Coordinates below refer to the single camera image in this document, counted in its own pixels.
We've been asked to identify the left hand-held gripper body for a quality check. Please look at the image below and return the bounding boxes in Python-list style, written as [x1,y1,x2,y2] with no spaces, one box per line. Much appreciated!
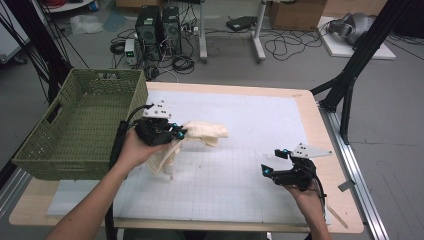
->
[134,100,175,147]

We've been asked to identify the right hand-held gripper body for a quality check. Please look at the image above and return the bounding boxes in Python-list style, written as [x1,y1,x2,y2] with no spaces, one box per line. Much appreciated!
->
[271,143,334,193]

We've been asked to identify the cream egg print cloth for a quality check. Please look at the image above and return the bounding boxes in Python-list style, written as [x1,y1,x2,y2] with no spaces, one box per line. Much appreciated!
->
[145,120,230,181]

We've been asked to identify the green woven basket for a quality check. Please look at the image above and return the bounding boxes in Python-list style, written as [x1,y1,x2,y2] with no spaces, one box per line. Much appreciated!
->
[11,68,149,182]

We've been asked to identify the person's right hand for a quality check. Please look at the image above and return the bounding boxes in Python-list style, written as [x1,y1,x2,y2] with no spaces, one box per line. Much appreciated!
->
[284,184,327,218]

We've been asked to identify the person's left hand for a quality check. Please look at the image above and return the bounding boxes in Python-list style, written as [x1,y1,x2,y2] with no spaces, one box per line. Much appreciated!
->
[114,128,175,175]

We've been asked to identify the grey tape piece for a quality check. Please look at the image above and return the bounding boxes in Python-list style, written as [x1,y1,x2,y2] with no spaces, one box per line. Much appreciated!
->
[337,179,357,193]

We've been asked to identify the white grid mat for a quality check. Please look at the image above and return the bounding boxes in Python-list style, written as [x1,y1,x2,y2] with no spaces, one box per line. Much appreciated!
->
[46,89,333,226]

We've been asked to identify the thin wooden stick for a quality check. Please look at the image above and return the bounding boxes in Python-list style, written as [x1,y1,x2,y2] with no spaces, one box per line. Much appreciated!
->
[325,203,350,230]

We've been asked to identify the small grey power supply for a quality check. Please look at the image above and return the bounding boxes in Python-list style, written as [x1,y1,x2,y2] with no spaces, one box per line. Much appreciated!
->
[124,38,139,67]

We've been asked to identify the black computer tower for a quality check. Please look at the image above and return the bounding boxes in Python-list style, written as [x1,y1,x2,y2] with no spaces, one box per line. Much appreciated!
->
[161,5,183,56]
[134,5,164,62]

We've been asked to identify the white desk leg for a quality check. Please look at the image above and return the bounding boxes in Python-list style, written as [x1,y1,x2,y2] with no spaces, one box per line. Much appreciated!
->
[251,0,268,64]
[198,0,209,64]

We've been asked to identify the white floor board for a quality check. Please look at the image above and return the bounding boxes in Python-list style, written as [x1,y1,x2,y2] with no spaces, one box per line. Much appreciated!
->
[318,15,397,61]

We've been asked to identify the black flat device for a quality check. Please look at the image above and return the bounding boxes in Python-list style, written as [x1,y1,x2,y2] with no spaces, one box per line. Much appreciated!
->
[225,15,258,33]

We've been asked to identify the black metal stand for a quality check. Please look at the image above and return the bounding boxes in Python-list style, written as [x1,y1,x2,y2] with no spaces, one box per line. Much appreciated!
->
[0,0,75,105]
[309,0,414,145]

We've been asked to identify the clear plastic bag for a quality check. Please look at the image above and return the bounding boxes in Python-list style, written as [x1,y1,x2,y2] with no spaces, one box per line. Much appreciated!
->
[69,13,105,36]

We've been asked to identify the brown cardboard box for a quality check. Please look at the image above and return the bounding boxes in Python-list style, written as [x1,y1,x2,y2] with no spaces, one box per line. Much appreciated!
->
[268,0,328,32]

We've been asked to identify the grey helmet-like device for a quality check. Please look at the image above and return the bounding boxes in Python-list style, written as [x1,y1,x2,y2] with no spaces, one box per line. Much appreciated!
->
[326,12,376,46]

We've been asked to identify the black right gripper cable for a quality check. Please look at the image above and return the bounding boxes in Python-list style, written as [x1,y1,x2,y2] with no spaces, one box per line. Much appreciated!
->
[309,171,330,223]

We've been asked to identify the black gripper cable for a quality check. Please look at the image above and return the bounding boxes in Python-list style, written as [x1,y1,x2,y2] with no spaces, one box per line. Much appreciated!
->
[104,103,155,240]
[309,171,330,223]

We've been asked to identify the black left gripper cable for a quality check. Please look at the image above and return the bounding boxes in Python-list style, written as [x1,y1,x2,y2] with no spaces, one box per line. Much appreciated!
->
[104,103,155,240]

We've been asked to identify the aluminium rail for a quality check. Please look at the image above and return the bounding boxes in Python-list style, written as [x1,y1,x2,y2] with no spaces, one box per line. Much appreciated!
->
[0,168,33,219]
[318,103,391,240]

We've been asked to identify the coiled black cable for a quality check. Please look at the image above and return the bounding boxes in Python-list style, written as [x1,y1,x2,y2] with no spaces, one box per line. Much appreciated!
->
[171,54,196,75]

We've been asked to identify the loose black floor cables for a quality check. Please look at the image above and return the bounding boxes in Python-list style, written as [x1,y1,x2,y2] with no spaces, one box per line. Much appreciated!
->
[264,28,323,62]

